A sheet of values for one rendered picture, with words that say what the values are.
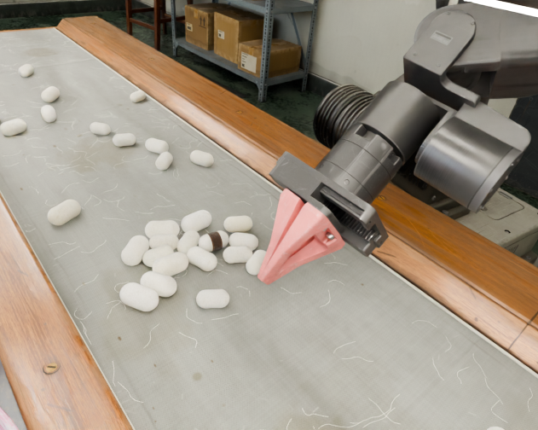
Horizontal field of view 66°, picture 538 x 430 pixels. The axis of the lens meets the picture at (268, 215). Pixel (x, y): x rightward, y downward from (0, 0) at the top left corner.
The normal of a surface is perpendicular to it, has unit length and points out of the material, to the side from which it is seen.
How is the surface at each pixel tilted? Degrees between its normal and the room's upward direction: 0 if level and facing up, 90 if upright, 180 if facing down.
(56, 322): 0
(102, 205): 0
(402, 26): 91
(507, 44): 46
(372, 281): 0
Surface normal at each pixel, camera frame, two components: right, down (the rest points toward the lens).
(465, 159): -0.47, -0.09
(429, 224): 0.09, -0.80
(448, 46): -0.33, -0.27
